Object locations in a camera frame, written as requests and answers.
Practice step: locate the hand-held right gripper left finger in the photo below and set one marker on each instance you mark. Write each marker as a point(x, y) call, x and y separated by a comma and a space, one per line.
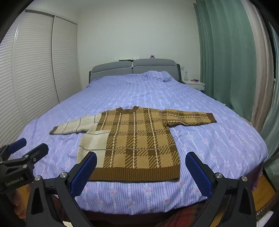
point(81, 176)

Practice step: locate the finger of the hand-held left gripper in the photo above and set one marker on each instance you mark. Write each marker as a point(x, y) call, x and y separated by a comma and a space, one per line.
point(17, 145)
point(38, 152)

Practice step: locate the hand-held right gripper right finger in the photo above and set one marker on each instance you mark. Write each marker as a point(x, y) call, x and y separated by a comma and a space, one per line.
point(199, 174)

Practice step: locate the brown plaid knit sweater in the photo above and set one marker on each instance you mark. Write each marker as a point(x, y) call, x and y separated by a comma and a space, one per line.
point(139, 141)

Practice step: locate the white louvered wardrobe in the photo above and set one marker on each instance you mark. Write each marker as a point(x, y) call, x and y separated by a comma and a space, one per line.
point(34, 72)

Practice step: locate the white nightstand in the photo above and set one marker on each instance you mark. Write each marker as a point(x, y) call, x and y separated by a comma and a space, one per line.
point(196, 84)

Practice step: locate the purple floral bed sheet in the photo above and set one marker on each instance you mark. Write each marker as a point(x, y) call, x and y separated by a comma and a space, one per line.
point(152, 93)

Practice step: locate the clear plastic bottle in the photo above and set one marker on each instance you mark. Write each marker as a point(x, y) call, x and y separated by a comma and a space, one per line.
point(186, 76)

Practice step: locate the beige curtain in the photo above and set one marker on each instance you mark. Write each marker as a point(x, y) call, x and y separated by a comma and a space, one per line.
point(262, 76)

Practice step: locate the grey upholstered headboard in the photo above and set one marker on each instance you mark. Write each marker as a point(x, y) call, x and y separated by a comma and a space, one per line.
point(152, 65)

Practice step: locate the green curtain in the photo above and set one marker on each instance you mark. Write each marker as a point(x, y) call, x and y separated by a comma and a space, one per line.
point(224, 54)

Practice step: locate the flat green book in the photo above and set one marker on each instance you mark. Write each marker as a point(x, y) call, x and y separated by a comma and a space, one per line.
point(125, 59)

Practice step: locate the small purple toy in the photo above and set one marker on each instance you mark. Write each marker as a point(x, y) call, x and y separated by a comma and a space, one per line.
point(152, 57)

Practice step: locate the small white box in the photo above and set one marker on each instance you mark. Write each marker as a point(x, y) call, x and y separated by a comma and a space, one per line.
point(135, 58)

